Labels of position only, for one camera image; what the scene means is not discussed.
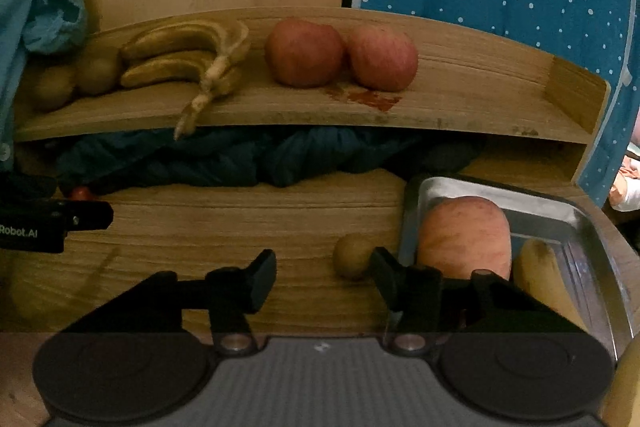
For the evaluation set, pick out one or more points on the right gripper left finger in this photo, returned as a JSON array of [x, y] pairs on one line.
[[229, 295]]

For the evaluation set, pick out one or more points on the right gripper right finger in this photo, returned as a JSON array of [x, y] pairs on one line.
[[426, 308]]

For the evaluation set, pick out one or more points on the red apple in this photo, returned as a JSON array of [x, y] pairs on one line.
[[464, 234]]

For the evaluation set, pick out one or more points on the long yellow banana front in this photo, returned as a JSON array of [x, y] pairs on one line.
[[537, 272]]

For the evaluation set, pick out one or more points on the curved yellow banana back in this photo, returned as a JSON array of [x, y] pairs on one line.
[[621, 406]]

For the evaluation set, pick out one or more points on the red cherry tomato back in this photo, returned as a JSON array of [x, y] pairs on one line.
[[81, 194]]

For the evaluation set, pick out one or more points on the shelf kiwi left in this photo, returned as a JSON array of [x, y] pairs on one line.
[[51, 88]]

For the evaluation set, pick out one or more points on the shelf kiwi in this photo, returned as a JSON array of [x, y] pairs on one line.
[[98, 70], [51, 88]]

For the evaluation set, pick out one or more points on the shelf kiwi right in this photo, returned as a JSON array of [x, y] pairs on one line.
[[98, 70]]

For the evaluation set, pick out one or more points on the metal baking tray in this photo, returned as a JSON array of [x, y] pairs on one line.
[[586, 262]]

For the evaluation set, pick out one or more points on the crumpled blue cloth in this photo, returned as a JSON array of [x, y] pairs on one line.
[[55, 26]]

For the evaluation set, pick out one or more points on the bed with orange bedding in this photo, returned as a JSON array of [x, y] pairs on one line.
[[624, 194]]

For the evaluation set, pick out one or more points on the shelf apple right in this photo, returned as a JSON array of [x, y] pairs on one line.
[[382, 57]]

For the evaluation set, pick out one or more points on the shelf apple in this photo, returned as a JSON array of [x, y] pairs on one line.
[[382, 57], [304, 55]]

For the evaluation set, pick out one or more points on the shelf apple left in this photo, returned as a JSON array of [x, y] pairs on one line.
[[304, 55]]

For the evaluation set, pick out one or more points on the light blue hanging shirt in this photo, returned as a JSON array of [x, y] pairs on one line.
[[20, 6]]

